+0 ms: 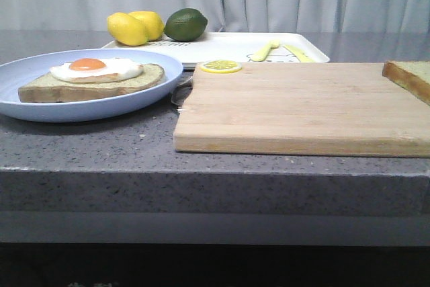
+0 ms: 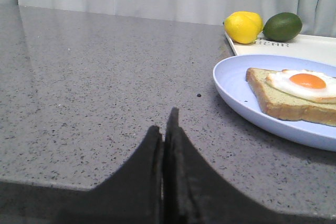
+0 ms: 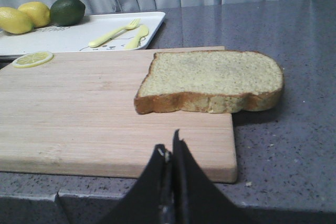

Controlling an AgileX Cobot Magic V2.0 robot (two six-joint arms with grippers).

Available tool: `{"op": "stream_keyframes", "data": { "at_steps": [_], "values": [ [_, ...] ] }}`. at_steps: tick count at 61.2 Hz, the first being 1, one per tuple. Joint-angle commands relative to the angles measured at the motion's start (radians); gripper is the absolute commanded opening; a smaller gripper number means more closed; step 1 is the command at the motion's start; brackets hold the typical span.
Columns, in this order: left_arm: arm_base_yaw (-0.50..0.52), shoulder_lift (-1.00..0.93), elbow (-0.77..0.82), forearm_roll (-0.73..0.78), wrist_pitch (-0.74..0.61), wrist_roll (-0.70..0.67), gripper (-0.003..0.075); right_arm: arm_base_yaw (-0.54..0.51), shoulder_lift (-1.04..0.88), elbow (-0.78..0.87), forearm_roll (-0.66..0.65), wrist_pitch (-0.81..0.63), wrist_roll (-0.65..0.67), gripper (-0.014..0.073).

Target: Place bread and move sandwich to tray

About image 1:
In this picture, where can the bread slice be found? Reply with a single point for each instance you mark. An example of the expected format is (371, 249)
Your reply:
(410, 75)
(48, 89)

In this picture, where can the light blue plate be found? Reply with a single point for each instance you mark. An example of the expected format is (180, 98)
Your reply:
(19, 72)

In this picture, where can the white bear tray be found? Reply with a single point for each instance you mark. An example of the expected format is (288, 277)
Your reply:
(237, 46)

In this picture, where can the lemon slice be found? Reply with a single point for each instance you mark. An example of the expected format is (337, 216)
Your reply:
(220, 66)

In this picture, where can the yellow plastic fork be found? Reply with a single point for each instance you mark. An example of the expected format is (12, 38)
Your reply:
(261, 54)

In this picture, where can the green lime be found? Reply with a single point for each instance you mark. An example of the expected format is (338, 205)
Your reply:
(185, 25)

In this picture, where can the wooden cutting board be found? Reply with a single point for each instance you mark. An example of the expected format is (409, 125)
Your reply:
(338, 109)

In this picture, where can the yellow plastic knife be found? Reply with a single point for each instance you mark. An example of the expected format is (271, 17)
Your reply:
(299, 54)

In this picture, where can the rear yellow lemon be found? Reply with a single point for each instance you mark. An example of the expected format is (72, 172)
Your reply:
(152, 22)

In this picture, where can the yellow lemon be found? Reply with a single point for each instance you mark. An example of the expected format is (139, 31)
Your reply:
(127, 29)
(152, 22)

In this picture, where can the front yellow lemon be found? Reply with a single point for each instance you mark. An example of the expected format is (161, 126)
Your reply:
(127, 29)

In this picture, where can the fried egg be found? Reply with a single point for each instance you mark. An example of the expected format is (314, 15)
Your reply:
(97, 70)

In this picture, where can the metal cutting board handle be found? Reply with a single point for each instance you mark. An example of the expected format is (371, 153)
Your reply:
(180, 94)

